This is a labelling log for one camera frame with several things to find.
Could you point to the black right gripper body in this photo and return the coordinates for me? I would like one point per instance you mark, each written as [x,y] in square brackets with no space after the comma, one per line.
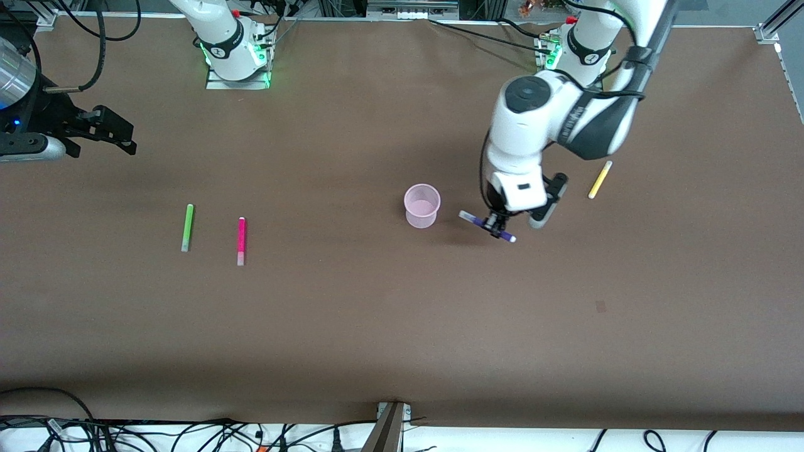
[55,116]

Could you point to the brown table cover sheet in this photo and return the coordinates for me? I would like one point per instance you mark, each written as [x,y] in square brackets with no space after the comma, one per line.
[402,326]

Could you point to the pink highlighter pen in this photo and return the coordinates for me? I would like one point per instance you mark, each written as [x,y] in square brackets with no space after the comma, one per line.
[241,238]

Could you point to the yellow highlighter pen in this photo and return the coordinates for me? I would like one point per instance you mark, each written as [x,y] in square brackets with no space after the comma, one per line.
[600,180]

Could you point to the aluminium corner bracket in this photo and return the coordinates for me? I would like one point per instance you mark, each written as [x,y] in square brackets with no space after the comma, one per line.
[47,20]
[767,32]

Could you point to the metal table edge bracket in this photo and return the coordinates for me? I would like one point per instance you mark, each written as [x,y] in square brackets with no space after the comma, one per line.
[389,433]

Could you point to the green highlighter pen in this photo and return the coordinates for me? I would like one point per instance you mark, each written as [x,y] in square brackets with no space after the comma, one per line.
[188,226]

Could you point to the purple highlighter pen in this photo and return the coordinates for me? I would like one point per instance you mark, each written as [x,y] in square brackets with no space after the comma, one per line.
[474,219]

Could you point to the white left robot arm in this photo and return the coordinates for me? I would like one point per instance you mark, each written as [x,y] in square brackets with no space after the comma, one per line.
[527,125]

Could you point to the aluminium frame profile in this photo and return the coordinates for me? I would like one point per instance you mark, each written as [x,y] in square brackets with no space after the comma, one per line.
[785,12]

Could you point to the pink pen holder cup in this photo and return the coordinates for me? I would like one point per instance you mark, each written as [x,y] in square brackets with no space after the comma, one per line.
[422,220]

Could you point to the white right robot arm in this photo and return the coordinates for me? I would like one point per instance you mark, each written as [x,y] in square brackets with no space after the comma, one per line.
[226,37]

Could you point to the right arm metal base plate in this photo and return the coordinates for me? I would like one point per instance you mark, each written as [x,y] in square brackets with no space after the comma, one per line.
[217,83]

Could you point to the silver power strip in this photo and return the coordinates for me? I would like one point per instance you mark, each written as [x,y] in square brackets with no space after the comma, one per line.
[411,9]

